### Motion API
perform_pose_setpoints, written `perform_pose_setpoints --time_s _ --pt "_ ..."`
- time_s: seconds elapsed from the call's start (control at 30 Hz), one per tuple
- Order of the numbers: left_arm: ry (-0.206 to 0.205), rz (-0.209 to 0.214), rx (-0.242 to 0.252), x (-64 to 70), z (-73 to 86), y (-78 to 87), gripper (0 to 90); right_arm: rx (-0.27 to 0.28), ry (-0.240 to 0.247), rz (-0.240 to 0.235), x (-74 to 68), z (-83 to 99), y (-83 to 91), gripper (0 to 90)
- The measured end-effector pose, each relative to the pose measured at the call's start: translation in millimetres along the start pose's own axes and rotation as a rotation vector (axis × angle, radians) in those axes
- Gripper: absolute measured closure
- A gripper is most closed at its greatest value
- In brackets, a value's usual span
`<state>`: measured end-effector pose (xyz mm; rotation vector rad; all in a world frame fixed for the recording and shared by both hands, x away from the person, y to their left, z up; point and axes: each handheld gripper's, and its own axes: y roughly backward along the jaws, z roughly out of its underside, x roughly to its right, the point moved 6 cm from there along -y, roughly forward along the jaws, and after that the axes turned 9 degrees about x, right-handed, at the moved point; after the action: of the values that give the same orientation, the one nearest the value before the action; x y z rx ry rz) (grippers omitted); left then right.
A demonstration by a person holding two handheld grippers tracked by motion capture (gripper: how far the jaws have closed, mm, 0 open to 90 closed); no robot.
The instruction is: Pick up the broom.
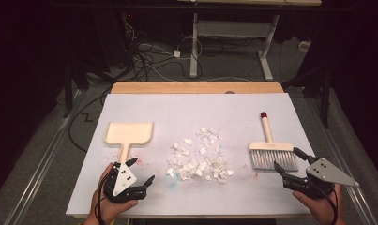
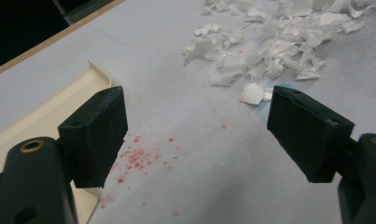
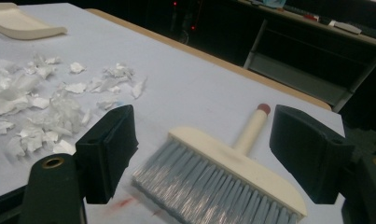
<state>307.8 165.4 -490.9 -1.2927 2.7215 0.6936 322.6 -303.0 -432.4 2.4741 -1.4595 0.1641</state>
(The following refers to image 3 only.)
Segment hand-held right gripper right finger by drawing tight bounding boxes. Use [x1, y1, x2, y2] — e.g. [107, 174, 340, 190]
[269, 105, 355, 204]

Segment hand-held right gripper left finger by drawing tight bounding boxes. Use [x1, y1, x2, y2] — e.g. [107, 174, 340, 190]
[76, 105, 139, 204]

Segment cream hand brush grey bristles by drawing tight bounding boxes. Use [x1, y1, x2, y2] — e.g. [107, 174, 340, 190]
[131, 103, 308, 224]

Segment pile of white paper scraps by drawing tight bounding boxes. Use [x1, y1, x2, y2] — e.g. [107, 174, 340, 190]
[0, 53, 147, 158]

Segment cream plastic dustpan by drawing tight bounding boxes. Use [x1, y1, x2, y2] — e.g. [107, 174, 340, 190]
[0, 3, 68, 41]

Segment white board table cover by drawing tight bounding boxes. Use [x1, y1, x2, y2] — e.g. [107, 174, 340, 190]
[0, 3, 346, 224]

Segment flat white device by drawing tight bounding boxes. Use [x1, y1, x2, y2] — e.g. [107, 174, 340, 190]
[328, 20, 363, 35]

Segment white metal table frame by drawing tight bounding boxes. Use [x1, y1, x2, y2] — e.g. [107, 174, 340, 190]
[243, 0, 376, 113]

